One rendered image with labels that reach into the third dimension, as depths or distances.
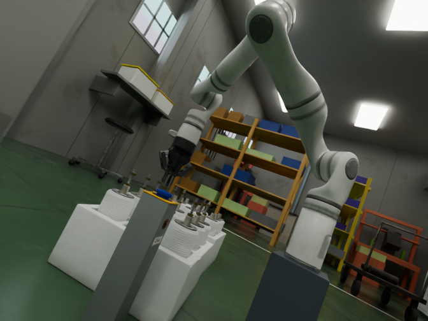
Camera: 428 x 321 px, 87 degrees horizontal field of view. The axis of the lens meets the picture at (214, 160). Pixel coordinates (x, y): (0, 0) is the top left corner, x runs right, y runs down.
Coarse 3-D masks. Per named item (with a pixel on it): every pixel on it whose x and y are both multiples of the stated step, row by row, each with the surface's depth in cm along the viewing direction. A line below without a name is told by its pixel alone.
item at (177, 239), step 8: (176, 224) 65; (168, 232) 66; (176, 232) 64; (184, 232) 64; (192, 232) 65; (168, 240) 64; (176, 240) 64; (184, 240) 64; (192, 240) 66; (168, 248) 64; (176, 248) 63; (184, 248) 64; (184, 256) 64
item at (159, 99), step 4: (156, 92) 349; (160, 92) 352; (156, 96) 346; (160, 96) 352; (164, 96) 359; (152, 100) 347; (156, 100) 347; (160, 100) 354; (164, 100) 361; (168, 100) 368; (156, 104) 350; (160, 104) 357; (164, 104) 364; (168, 104) 371; (172, 104) 378; (160, 108) 360; (164, 108) 366; (168, 108) 373; (164, 112) 369; (168, 112) 376
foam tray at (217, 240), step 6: (216, 234) 124; (222, 234) 136; (210, 240) 110; (216, 240) 111; (222, 240) 141; (216, 246) 121; (210, 252) 109; (216, 252) 133; (210, 258) 117; (210, 264) 129; (204, 270) 114
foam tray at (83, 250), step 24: (72, 216) 67; (96, 216) 66; (72, 240) 65; (96, 240) 64; (72, 264) 64; (96, 264) 63; (168, 264) 60; (192, 264) 60; (144, 288) 59; (168, 288) 58; (192, 288) 85; (144, 312) 58; (168, 312) 57
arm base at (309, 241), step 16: (304, 208) 62; (320, 208) 59; (336, 208) 59; (304, 224) 60; (320, 224) 58; (304, 240) 58; (320, 240) 57; (288, 256) 59; (304, 256) 57; (320, 256) 57
